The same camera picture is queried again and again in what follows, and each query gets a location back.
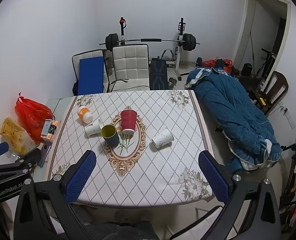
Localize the diamond pattern floral tablecloth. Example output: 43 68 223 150
45 89 215 208

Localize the teal quilted blanket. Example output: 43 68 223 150
185 66 284 172

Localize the white cushioned chair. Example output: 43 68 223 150
165 204 230 240

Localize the white padded chair black frame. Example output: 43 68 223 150
72 49 109 96
109 44 151 92

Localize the brown wooden chair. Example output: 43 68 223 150
247 70 289 116

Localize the small dark orange packet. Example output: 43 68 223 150
50 120 60 136

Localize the small light packet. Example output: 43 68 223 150
41 120 53 138

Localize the yellow snack bag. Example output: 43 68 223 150
0 116 36 155

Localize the dark blue cup yellow inside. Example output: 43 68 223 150
101 124 120 147

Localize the red plastic bag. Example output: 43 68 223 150
14 92 54 143

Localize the red ribbed paper cup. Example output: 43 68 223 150
120 109 137 135

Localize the white barbell rack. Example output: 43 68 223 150
119 17 188 81

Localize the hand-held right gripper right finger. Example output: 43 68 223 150
198 150 282 240

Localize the orange and white cup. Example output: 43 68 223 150
77 106 93 124

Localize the white wall socket strip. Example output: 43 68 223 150
282 104 295 130

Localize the barbell with black plates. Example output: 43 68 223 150
105 33 201 52

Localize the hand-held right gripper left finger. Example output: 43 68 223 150
13 150 97 240

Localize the blue folded mat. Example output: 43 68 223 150
78 57 105 96

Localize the flat purple phone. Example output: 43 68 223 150
37 144 52 168

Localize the white paper cup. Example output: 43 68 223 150
151 128 175 149
85 119 105 138

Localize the black cylinder speaker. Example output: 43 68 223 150
242 63 254 77

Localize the black folding exercise frame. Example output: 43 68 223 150
254 48 277 78

